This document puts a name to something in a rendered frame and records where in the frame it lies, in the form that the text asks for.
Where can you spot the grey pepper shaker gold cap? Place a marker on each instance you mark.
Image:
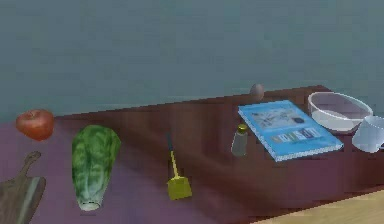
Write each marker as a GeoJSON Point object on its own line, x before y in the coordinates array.
{"type": "Point", "coordinates": [239, 143]}

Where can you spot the green lettuce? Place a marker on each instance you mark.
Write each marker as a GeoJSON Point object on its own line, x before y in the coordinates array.
{"type": "Point", "coordinates": [93, 160]}

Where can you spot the brown egg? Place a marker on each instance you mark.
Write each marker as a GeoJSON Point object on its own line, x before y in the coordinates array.
{"type": "Point", "coordinates": [256, 91]}

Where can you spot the blue book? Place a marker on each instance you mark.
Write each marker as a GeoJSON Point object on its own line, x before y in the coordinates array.
{"type": "Point", "coordinates": [286, 130]}

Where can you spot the clear glass bowl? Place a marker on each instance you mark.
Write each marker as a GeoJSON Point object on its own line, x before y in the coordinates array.
{"type": "Point", "coordinates": [336, 113]}

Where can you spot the red tomato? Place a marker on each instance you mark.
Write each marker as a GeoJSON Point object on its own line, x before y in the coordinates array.
{"type": "Point", "coordinates": [35, 124]}

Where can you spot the pale blue cup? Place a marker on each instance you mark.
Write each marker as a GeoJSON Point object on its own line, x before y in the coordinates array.
{"type": "Point", "coordinates": [370, 135]}

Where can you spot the brown wooden cutting board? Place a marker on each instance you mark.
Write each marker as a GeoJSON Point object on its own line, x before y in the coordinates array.
{"type": "Point", "coordinates": [18, 196]}

